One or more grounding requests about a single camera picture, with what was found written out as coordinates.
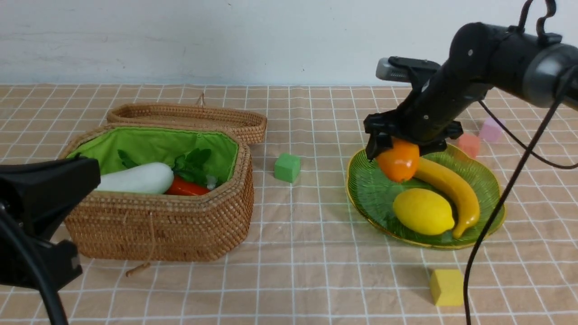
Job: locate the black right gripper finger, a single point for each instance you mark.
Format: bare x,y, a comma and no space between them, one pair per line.
378,143
434,147

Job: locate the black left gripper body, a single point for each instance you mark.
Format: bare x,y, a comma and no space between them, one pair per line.
39,197

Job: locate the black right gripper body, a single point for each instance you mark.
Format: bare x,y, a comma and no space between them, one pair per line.
431,114

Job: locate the orange toy mango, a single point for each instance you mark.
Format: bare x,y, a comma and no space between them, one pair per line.
399,163

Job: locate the yellow toy lemon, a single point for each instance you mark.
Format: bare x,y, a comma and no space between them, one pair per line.
423,211

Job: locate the yellow toy banana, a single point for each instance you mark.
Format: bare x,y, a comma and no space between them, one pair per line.
455,188

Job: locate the white toy radish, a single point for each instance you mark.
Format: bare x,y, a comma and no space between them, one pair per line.
152,178

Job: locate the orange toy carrot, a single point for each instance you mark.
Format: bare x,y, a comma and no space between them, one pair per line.
190,178

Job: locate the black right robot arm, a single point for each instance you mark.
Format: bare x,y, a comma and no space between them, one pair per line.
481,57

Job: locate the orange foam cube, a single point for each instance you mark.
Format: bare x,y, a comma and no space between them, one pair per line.
469,144

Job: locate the green glass leaf plate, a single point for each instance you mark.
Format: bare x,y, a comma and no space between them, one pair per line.
372,194

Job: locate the pink foam cube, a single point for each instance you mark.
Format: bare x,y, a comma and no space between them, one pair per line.
490,131

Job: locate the green foam cube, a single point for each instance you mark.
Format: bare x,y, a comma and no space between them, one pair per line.
287,168

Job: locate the woven rattan basket lid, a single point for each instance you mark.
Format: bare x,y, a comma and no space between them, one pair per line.
249,127

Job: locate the woven rattan basket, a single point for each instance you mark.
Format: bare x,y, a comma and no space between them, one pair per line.
129,226

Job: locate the beige checkered tablecloth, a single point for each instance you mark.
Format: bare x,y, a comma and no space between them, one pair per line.
310,258

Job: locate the yellow foam cube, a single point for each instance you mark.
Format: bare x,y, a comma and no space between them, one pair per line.
447,287

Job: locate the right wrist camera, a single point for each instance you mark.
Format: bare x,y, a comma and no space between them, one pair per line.
406,70

